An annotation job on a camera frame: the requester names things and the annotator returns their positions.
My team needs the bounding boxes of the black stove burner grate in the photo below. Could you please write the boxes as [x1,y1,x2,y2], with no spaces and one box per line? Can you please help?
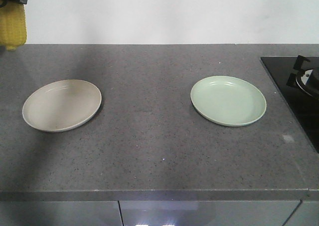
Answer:
[286,55,319,100]

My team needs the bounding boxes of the grey lower cabinet door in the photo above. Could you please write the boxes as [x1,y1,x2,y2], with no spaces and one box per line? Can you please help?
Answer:
[119,201,298,226]

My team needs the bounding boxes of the black gas stove top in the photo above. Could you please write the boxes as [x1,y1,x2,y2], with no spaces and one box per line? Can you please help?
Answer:
[261,56,319,151]

